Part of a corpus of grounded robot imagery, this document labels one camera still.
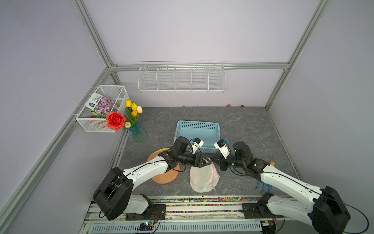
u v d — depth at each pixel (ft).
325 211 1.30
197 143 2.42
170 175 2.64
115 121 2.14
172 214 2.43
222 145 2.27
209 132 3.44
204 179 2.54
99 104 2.42
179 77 3.29
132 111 2.55
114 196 1.37
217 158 2.38
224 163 2.28
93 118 2.46
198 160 2.28
